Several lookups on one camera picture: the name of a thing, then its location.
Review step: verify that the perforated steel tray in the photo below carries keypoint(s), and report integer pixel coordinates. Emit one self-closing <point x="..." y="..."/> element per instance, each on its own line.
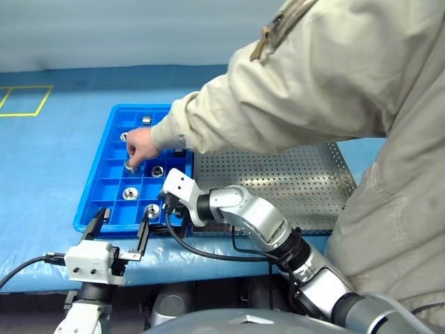
<point x="278" y="181"/>

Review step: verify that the blue plastic compartment tray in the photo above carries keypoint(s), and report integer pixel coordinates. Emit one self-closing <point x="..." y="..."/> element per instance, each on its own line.
<point x="107" y="188"/>

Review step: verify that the person's beige sleeved arm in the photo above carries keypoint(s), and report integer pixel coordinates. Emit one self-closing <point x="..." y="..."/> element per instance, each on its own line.
<point x="243" y="115"/>

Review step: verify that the person's beige jacket torso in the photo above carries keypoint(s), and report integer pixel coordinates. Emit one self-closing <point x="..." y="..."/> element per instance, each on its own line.
<point x="400" y="226"/>

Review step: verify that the blue plastic table cover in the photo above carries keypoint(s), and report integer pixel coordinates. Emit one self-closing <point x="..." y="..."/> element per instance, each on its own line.
<point x="41" y="174"/>

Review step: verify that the silver rounded shape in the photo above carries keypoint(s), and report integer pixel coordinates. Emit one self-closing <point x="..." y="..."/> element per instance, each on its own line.
<point x="172" y="306"/>

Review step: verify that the grey robot torso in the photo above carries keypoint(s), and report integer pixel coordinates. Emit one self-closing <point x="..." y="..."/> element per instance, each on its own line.
<point x="243" y="323"/>

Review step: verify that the yellow tape rectangle marking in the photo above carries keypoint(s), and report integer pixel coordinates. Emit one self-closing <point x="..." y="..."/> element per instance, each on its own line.
<point x="44" y="99"/>

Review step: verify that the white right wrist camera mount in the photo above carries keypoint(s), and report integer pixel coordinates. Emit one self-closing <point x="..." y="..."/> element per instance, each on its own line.
<point x="182" y="189"/>

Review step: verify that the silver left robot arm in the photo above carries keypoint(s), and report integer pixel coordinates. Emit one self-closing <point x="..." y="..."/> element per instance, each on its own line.
<point x="87" y="313"/>

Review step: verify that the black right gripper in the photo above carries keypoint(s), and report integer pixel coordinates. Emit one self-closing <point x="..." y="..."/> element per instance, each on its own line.
<point x="166" y="202"/>

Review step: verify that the silver metal roller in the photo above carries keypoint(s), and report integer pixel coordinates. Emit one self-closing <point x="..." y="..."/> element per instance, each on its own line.
<point x="122" y="136"/>
<point x="107" y="213"/>
<point x="157" y="171"/>
<point x="131" y="167"/>
<point x="147" y="120"/>
<point x="178" y="152"/>
<point x="130" y="193"/>
<point x="153" y="211"/>

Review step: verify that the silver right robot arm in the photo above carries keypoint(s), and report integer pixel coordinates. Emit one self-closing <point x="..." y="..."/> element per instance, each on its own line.
<point x="264" y="215"/>

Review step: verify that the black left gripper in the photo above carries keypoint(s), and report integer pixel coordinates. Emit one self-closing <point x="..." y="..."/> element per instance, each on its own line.
<point x="118" y="264"/>

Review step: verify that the person's bare hand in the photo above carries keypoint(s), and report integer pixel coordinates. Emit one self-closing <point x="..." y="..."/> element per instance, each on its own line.
<point x="140" y="144"/>

